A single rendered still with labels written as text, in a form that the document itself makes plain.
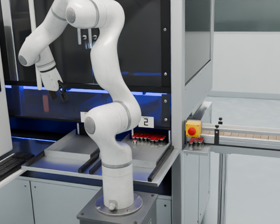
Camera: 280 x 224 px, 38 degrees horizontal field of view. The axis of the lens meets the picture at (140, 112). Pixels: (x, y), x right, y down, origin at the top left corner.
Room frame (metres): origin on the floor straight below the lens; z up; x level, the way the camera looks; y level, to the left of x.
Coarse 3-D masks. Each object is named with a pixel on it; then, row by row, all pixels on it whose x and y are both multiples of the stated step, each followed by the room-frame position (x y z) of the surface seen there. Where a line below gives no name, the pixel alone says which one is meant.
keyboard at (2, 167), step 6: (12, 156) 2.08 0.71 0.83; (18, 156) 2.07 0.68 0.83; (24, 156) 2.07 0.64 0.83; (30, 156) 2.06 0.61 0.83; (0, 162) 2.00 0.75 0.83; (6, 162) 2.00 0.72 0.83; (12, 162) 1.99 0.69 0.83; (18, 162) 1.99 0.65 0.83; (24, 162) 2.01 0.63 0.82; (0, 168) 1.91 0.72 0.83; (6, 168) 1.91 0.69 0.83; (12, 168) 1.92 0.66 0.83; (18, 168) 1.94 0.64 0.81; (0, 174) 1.84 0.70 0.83; (6, 174) 1.87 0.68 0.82; (0, 180) 1.81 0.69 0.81
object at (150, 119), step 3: (141, 117) 2.04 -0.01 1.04; (144, 117) 2.03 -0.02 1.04; (147, 117) 2.03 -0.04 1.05; (150, 117) 2.02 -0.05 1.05; (153, 117) 2.02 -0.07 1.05; (141, 120) 2.04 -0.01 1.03; (144, 120) 2.03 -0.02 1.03; (150, 120) 2.02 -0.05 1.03; (153, 120) 2.02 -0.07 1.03; (141, 123) 2.04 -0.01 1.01; (147, 123) 2.03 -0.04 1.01; (150, 123) 2.02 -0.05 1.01; (153, 123) 2.02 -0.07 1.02; (141, 126) 2.04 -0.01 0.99; (144, 126) 2.03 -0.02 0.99; (147, 126) 2.03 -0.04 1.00; (150, 126) 2.02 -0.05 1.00; (153, 126) 2.02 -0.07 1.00
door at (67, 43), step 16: (16, 0) 2.28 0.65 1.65; (48, 0) 2.21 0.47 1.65; (16, 16) 2.28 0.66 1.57; (16, 32) 2.29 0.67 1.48; (64, 32) 2.19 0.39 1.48; (16, 48) 2.29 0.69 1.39; (64, 48) 2.19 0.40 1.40; (80, 48) 2.16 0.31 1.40; (64, 64) 2.19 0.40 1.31; (80, 64) 2.16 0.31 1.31; (32, 80) 2.26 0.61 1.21; (64, 80) 2.20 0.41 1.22; (80, 80) 2.16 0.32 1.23
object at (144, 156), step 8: (128, 136) 2.13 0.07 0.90; (128, 144) 2.06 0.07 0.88; (168, 144) 1.96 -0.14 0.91; (136, 152) 1.95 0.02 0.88; (144, 152) 1.94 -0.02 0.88; (152, 152) 1.94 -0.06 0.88; (160, 152) 1.94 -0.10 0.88; (136, 160) 1.77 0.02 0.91; (144, 160) 1.76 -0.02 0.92; (152, 160) 1.84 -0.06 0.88
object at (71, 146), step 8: (64, 136) 2.14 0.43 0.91; (72, 136) 2.22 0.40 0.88; (80, 136) 2.22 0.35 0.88; (88, 136) 2.21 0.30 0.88; (56, 144) 2.05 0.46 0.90; (64, 144) 2.09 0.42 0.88; (72, 144) 2.09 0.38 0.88; (80, 144) 2.09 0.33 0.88; (88, 144) 2.08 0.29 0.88; (96, 144) 2.08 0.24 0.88; (48, 152) 1.93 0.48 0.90; (56, 152) 1.92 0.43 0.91; (64, 152) 1.90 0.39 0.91; (72, 152) 1.89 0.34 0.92; (80, 152) 1.97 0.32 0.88; (88, 152) 1.96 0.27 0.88; (96, 152) 1.93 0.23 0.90
